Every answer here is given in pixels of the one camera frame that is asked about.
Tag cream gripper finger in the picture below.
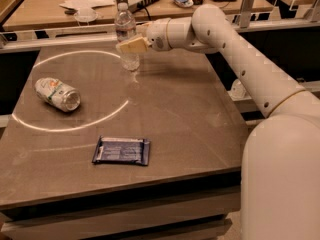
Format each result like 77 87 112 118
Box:
116 35 150 54

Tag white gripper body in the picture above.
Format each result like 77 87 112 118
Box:
137 18 171 52

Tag clear plastic water bottle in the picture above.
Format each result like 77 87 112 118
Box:
114 2 140 72

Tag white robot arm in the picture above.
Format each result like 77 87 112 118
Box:
117 4 320 240

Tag grey power strip box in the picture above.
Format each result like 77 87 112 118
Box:
129 0 159 13

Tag blue white packet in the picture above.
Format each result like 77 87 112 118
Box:
173 0 193 8

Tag white paper sheets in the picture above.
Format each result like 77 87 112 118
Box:
60 0 116 9

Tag clear round lid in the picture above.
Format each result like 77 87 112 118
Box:
74 8 98 23

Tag white soda can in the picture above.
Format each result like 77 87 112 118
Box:
34 77 81 112

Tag dark blue snack wrapper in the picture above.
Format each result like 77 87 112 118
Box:
92 136 150 166

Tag metal frame post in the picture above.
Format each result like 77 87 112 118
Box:
238 0 254 28

